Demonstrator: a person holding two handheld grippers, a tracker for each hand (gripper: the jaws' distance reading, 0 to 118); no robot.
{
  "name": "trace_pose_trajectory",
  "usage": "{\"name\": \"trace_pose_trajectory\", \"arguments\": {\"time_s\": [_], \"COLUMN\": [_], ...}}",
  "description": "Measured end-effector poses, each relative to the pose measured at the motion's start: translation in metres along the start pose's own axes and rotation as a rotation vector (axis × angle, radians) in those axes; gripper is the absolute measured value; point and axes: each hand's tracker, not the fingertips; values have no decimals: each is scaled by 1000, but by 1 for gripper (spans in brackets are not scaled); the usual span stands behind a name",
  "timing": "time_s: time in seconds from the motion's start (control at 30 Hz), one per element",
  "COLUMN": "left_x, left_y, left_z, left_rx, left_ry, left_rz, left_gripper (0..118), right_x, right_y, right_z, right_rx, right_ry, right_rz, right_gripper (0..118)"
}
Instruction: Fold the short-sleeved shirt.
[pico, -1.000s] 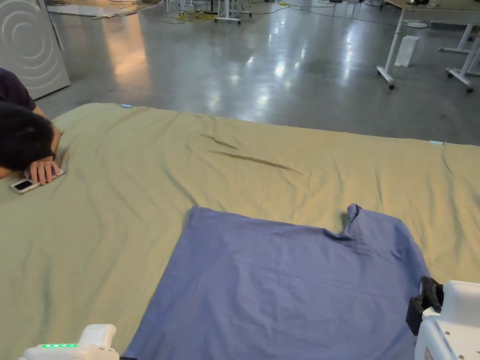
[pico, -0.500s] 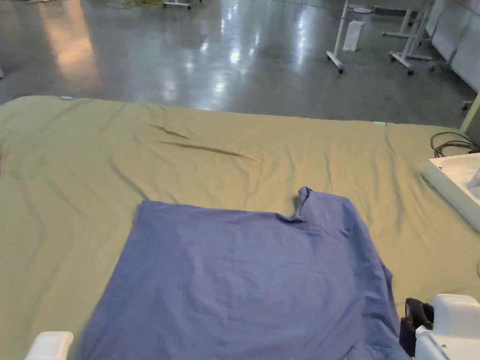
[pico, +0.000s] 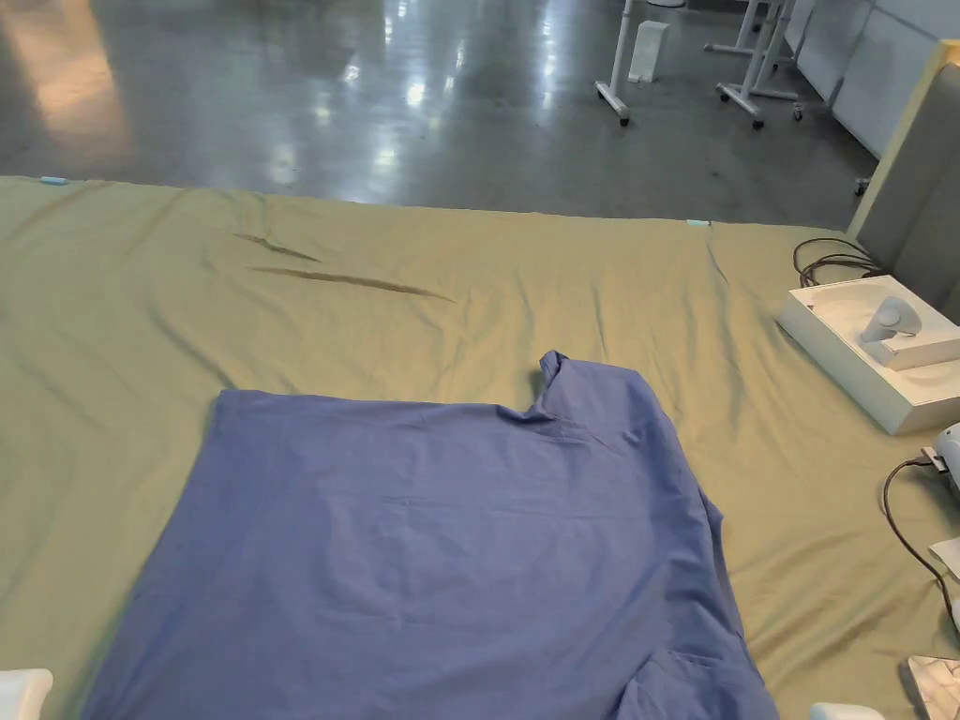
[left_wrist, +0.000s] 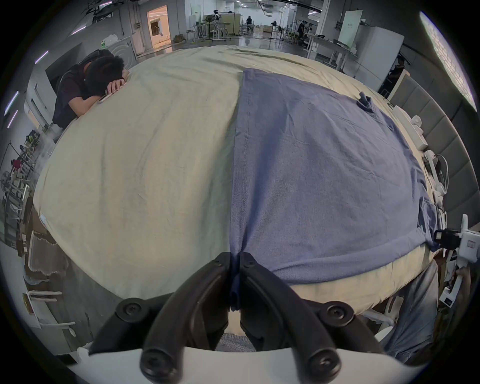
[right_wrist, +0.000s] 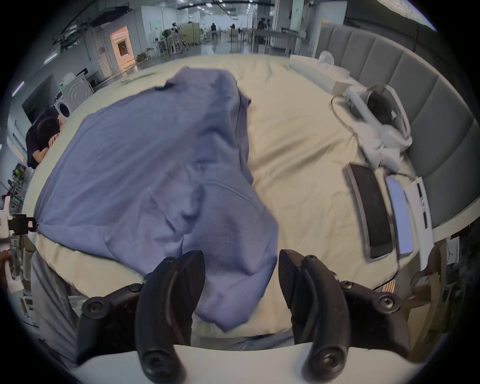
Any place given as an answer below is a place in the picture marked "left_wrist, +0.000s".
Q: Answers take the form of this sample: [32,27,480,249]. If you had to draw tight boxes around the blue shirt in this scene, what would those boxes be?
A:
[229,68,440,312]

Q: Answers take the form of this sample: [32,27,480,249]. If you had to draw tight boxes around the person's right hand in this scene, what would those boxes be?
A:
[460,264,474,299]

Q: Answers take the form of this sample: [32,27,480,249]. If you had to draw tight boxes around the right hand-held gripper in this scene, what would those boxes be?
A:
[433,214,480,309]

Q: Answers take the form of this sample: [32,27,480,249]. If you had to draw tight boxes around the white cabinet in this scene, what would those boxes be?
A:
[354,24,405,91]

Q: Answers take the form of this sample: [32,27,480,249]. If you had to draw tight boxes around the white desk with equipment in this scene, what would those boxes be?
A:
[193,10,232,41]

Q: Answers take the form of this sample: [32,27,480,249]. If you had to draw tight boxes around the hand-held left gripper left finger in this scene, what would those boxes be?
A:
[89,252,232,383]

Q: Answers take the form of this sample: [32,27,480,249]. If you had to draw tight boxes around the long white table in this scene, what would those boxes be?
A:
[305,33,357,70]

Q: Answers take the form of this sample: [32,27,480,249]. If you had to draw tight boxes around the person's legs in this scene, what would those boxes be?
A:
[385,259,440,366]

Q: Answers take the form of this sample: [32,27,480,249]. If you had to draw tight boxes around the grey padded headboard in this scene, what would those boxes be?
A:
[388,75,480,231]

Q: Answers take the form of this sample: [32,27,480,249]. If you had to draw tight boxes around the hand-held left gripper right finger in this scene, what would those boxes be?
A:
[238,252,386,382]

